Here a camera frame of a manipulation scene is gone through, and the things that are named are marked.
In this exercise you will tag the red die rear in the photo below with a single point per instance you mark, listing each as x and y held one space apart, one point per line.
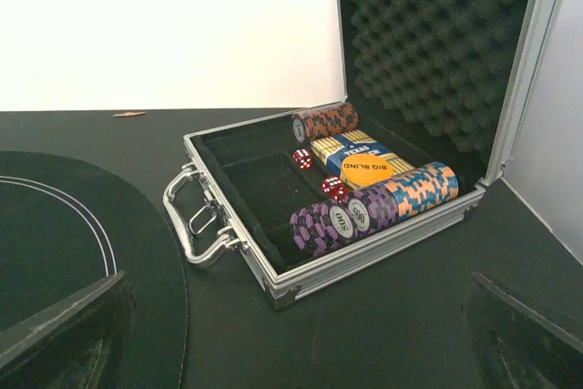
303 158

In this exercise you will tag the orange big blind button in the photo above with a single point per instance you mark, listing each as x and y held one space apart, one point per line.
362 170

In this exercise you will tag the round black poker mat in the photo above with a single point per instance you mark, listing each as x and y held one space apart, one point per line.
65 224

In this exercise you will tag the blue playing card box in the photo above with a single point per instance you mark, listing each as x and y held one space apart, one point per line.
331 151

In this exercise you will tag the orange chip row in case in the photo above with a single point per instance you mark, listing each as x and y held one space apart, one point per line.
314 123

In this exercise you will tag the blue orange chip row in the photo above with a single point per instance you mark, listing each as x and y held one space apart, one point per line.
421 189

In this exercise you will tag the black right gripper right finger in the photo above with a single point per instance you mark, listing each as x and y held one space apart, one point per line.
519 341

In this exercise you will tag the red die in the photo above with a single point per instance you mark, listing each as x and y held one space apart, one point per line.
303 158
334 187

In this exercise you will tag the red die front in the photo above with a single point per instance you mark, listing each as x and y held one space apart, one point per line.
334 187

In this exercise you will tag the purple chip row in case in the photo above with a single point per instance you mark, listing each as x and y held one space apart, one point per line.
332 224

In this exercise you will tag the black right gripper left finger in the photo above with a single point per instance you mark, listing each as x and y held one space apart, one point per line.
79 342

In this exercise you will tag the aluminium poker case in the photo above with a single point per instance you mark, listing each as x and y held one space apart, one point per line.
432 80

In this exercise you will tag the small brown debris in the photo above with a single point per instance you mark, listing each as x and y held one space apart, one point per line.
130 114

